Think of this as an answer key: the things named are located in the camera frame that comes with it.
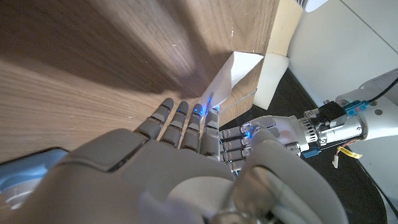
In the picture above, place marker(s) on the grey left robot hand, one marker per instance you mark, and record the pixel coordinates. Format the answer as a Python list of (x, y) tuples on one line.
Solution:
[(280, 124)]

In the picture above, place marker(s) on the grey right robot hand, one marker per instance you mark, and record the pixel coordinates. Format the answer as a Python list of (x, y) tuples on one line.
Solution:
[(155, 180)]

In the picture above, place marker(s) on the white paper shipping label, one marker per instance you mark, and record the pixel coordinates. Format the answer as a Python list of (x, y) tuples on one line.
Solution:
[(236, 71)]

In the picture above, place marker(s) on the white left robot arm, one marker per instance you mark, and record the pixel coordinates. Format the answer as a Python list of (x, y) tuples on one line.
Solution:
[(373, 124)]

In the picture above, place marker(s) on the blue toy camera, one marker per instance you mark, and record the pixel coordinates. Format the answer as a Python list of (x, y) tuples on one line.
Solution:
[(25, 171)]

